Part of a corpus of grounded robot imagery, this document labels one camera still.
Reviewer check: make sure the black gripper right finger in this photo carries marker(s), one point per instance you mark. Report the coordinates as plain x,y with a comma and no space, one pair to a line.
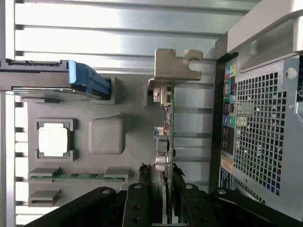
198,208

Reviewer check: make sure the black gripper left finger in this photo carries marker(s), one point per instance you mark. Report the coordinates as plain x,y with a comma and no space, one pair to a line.
137,203

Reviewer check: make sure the blue printed case label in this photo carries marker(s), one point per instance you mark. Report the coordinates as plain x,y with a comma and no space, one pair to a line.
226,177

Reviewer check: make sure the green ram stick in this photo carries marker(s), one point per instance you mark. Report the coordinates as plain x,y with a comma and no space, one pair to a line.
78,176

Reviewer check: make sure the grey plastic parts rack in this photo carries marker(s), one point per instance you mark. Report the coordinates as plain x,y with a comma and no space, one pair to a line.
136,132

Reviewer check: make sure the rear port panel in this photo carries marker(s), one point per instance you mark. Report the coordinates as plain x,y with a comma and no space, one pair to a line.
229,111

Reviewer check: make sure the grey metal pc case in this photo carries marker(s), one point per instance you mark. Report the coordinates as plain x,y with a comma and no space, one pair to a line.
219,106

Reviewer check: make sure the silver cpu chip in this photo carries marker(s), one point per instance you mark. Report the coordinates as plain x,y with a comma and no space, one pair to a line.
54,139

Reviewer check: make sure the hard disk with blue carrier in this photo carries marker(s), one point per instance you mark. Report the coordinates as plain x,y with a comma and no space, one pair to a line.
80,78

